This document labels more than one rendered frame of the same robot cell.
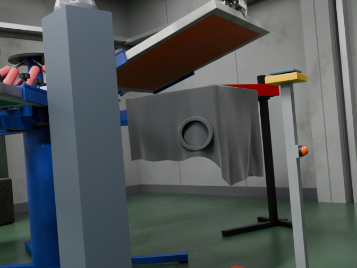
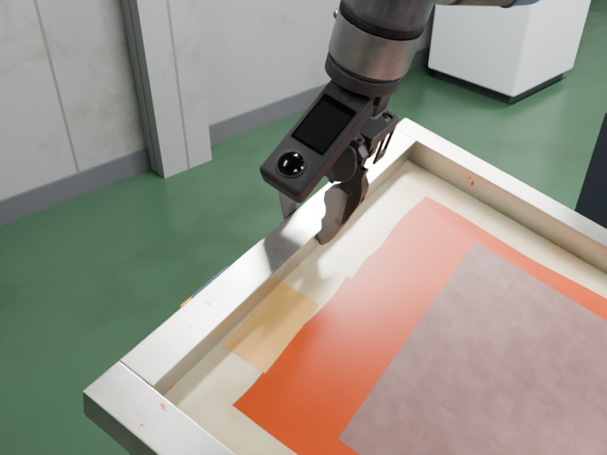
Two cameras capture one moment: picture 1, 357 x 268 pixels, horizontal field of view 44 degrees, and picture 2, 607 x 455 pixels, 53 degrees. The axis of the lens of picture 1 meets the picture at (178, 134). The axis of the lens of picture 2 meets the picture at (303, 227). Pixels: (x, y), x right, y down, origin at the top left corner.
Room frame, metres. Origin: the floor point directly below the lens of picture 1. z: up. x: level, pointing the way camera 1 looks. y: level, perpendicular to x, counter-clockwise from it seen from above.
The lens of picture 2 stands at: (2.52, -0.32, 1.65)
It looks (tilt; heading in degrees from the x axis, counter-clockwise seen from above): 36 degrees down; 180
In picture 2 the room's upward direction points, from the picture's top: straight up
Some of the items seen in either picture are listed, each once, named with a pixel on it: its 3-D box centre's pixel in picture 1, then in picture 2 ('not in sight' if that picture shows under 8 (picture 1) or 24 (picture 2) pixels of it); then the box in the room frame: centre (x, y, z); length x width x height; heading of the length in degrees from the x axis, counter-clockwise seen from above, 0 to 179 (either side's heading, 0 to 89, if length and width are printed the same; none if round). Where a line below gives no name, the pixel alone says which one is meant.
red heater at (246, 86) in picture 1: (228, 94); not in sight; (3.39, -0.41, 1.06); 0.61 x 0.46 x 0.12; 117
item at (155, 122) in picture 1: (174, 132); not in sight; (1.98, 0.02, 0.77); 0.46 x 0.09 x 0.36; 57
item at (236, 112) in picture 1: (240, 134); not in sight; (2.01, -0.28, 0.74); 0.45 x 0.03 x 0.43; 147
